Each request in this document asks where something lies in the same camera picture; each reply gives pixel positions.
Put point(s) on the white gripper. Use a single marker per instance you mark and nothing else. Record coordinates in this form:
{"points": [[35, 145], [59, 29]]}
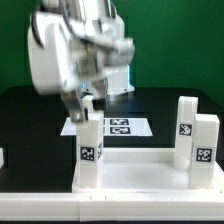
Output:
{"points": [[66, 53]]}

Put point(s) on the white block at left edge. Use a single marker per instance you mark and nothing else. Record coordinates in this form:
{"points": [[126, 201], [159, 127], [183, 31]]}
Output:
{"points": [[1, 158]]}

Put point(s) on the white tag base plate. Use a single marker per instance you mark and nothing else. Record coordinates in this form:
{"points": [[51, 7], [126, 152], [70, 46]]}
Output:
{"points": [[137, 127]]}

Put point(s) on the white L-shaped obstacle fence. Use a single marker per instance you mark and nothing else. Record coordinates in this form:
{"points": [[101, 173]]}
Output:
{"points": [[112, 206]]}

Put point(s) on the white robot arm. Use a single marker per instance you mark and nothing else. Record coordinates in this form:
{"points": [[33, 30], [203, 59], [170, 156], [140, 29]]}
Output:
{"points": [[104, 12]]}

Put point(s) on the white desk tabletop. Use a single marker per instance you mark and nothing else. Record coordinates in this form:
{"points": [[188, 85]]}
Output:
{"points": [[145, 170]]}

